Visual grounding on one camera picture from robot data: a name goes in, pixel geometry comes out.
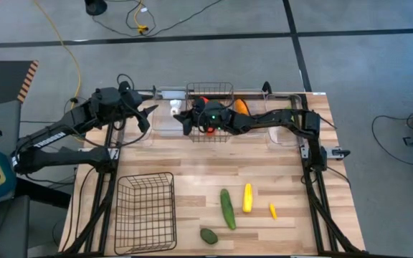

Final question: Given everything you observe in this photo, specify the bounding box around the black floor cable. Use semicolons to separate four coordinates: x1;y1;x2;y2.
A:
90;0;226;39

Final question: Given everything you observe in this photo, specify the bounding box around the small dark wire basket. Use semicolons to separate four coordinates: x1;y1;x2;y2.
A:
184;82;235;143

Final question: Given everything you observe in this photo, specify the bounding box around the large black wire basket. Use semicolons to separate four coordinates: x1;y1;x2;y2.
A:
113;172;178;256

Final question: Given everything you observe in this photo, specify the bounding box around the long green toy cucumber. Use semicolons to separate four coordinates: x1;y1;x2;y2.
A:
219;188;237;231

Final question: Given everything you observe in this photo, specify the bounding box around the short yellow cable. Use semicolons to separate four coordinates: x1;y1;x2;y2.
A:
133;0;149;36

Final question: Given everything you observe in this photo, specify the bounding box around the black round stand base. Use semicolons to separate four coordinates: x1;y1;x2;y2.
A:
84;0;108;17

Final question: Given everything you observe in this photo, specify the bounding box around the black floor beam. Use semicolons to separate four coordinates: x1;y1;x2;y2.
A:
14;177;72;209

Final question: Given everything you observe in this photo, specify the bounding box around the black mat orange striped edge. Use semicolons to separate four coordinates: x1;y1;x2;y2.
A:
0;59;39;110

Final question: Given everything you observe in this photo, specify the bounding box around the black device cable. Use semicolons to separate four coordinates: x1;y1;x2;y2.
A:
371;114;413;168

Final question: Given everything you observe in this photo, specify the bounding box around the black metal table frame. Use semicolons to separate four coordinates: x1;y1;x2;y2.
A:
62;89;367;258

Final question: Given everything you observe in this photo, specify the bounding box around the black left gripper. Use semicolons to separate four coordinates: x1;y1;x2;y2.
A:
119;80;159;133

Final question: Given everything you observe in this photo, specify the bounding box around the yellow toy corn cob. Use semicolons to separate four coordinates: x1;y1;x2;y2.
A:
242;183;254;214

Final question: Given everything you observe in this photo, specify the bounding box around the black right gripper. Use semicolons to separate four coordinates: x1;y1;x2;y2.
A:
173;97;231;137

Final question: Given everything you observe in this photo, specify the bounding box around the green toy avocado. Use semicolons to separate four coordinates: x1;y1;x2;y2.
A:
199;227;219;246

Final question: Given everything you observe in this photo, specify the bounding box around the long yellow floor cable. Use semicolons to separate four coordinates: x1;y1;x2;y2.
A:
34;0;82;139

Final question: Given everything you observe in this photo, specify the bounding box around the orange toy fruit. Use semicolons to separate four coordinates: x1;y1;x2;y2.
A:
234;98;250;116

